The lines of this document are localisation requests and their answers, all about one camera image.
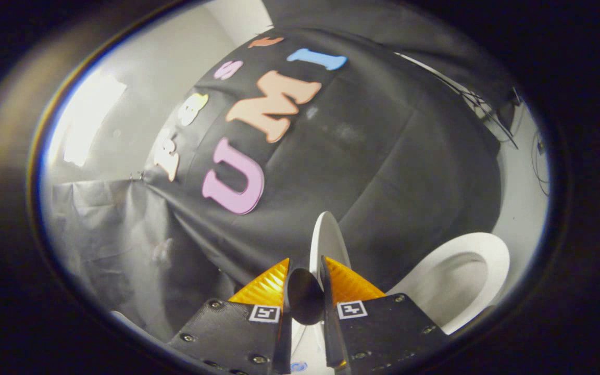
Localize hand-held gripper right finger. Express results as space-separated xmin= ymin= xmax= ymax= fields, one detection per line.
xmin=321 ymin=255 xmax=449 ymax=373

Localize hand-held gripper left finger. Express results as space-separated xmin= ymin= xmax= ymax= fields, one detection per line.
xmin=167 ymin=258 xmax=293 ymax=375

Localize white toilet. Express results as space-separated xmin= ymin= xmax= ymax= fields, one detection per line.
xmin=290 ymin=232 xmax=510 ymax=375

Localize white toilet seat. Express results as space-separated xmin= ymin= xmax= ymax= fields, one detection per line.
xmin=386 ymin=232 xmax=510 ymax=335

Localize white toilet lid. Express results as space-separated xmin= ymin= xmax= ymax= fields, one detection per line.
xmin=285 ymin=211 xmax=353 ymax=326

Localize black backdrop cloth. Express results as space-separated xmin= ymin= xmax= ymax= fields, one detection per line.
xmin=50 ymin=0 xmax=515 ymax=342

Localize black floor cables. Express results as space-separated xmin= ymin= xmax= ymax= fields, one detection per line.
xmin=531 ymin=129 xmax=552 ymax=197

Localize black tripod stand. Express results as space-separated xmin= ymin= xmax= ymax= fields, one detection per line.
xmin=454 ymin=78 xmax=520 ymax=151

